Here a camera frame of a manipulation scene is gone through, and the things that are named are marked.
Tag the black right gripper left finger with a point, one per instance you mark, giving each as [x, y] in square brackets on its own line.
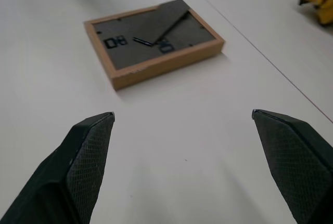
[65, 177]

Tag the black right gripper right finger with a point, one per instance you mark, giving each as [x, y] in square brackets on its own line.
[294, 161]

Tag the wooden framed grey clock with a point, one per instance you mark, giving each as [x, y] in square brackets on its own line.
[153, 44]

